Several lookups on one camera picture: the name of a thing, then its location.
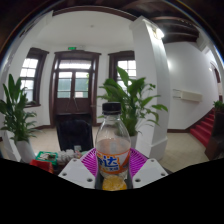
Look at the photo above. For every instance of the tray of small white packets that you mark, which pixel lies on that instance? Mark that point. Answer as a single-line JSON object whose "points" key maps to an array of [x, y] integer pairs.
{"points": [[68, 156]]}

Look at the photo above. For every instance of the black office chair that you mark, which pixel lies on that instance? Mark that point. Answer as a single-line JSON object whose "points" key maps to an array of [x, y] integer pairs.
{"points": [[75, 131]]}

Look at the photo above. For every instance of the dark wooden stair railing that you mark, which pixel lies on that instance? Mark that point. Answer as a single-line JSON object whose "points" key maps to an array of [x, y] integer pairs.
{"points": [[215, 140]]}

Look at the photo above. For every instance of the white wall air conditioner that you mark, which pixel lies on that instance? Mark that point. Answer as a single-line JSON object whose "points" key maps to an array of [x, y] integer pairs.
{"points": [[190, 96]]}

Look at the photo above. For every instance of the green box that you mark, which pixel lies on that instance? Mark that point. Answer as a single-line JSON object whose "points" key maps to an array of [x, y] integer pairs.
{"points": [[46, 156]]}

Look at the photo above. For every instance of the green exit sign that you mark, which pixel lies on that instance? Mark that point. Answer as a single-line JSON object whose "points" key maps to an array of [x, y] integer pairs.
{"points": [[72, 48]]}

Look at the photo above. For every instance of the dark-framed window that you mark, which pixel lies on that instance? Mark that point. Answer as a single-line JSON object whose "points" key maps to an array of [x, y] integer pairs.
{"points": [[30, 76], [128, 68]]}

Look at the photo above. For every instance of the orange drink bottle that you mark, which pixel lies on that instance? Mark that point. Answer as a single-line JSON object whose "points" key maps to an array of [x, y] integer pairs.
{"points": [[112, 150]]}

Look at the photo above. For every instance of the dark wooden double door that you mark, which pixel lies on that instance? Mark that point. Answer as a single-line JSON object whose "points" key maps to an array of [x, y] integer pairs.
{"points": [[65, 106]]}

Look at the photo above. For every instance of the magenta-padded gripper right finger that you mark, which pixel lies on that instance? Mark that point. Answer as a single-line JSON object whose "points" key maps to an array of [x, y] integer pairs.
{"points": [[148, 171]]}

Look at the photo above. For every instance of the large potted plant, white pot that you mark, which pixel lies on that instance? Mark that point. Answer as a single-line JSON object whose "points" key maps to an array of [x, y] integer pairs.
{"points": [[131, 100]]}

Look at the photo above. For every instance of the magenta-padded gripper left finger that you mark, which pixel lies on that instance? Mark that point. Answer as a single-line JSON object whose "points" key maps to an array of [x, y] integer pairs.
{"points": [[75, 171]]}

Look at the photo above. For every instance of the red-carpeted staircase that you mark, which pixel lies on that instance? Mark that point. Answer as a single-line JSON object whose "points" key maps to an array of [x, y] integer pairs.
{"points": [[203, 130]]}

